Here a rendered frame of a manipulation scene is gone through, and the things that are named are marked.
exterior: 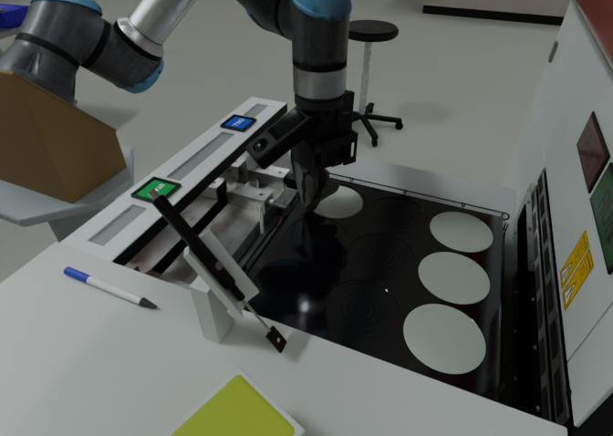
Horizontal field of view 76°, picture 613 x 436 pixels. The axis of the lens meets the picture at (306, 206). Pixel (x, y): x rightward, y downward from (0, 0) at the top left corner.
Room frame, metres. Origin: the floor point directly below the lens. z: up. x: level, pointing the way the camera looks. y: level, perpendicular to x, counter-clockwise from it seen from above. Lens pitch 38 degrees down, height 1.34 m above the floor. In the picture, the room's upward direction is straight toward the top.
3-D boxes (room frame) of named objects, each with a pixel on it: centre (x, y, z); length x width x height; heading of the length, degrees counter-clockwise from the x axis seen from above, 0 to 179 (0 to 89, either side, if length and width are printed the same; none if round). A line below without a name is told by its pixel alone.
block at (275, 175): (0.66, 0.08, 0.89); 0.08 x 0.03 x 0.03; 67
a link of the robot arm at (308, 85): (0.55, -0.02, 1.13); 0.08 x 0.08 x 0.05
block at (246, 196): (0.59, 0.11, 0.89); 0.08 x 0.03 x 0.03; 67
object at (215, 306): (0.25, 0.08, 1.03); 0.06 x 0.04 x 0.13; 67
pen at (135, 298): (0.31, 0.24, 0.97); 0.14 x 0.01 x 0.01; 66
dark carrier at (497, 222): (0.43, -0.12, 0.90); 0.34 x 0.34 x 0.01; 67
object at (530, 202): (0.36, -0.32, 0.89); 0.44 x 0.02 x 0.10; 157
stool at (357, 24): (2.65, -0.41, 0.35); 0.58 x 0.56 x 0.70; 67
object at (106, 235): (0.63, 0.19, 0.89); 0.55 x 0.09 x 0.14; 157
